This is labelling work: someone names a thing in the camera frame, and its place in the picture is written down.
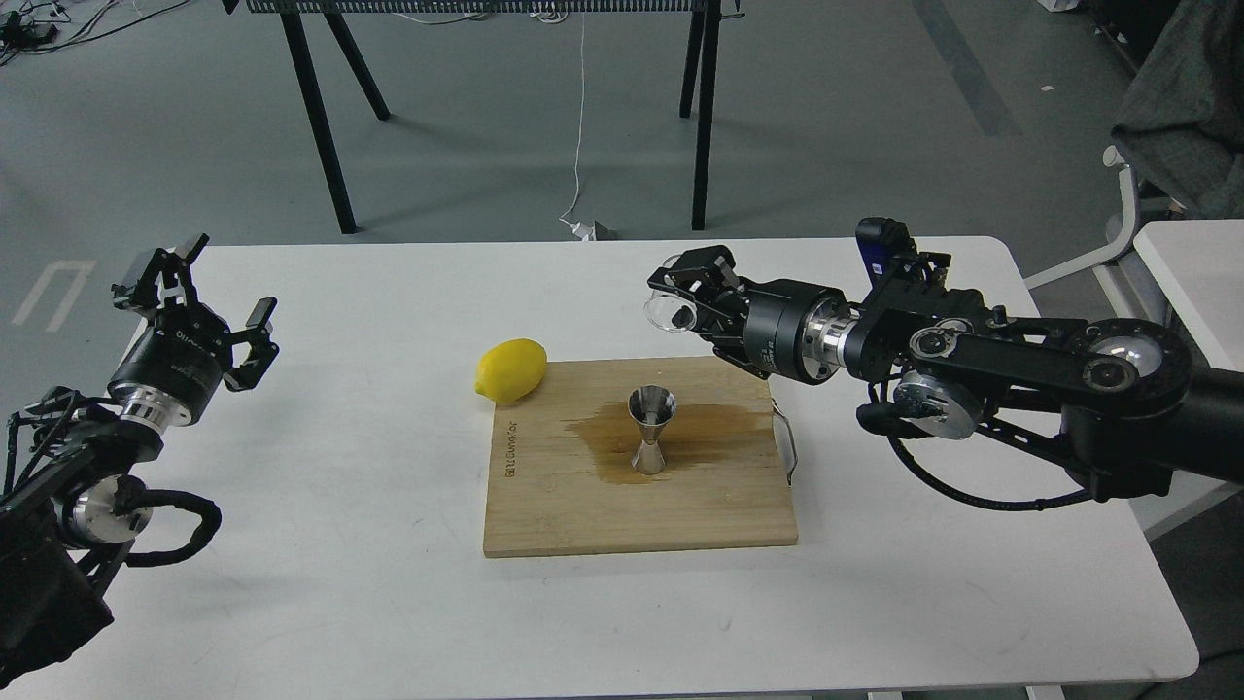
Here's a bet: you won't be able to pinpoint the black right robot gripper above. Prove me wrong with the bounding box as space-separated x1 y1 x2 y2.
647 245 856 385

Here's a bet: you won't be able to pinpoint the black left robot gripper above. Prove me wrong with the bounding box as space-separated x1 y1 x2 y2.
107 233 280 425

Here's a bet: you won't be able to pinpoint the clear small measuring cup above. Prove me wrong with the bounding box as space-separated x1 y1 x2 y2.
643 288 702 333

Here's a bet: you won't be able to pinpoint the steel double jigger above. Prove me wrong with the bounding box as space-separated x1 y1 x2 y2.
627 385 675 475

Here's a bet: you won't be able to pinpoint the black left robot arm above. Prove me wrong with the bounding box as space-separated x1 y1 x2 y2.
1 234 279 685

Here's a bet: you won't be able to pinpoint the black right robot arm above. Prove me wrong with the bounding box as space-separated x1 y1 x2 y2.
647 218 1243 512

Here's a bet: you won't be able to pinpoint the yellow lemon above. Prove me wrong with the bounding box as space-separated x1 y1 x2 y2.
474 338 547 404

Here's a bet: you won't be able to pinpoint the bamboo cutting board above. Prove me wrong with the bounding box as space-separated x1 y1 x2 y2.
481 356 797 558

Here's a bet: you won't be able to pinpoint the white office chair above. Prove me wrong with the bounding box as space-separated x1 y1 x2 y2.
1023 145 1187 291

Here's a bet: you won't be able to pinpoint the white side table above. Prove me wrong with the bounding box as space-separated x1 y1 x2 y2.
1135 219 1243 371

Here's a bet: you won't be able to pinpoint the person in grey clothes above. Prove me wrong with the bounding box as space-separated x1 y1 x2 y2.
1111 1 1243 219

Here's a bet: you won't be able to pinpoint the white cable on floor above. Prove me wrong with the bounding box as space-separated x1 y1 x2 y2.
559 12 617 242

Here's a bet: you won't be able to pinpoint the black metal frame table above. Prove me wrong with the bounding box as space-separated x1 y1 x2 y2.
223 1 746 242

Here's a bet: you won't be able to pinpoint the black cables on floor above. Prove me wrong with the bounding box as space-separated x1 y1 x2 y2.
0 0 195 68

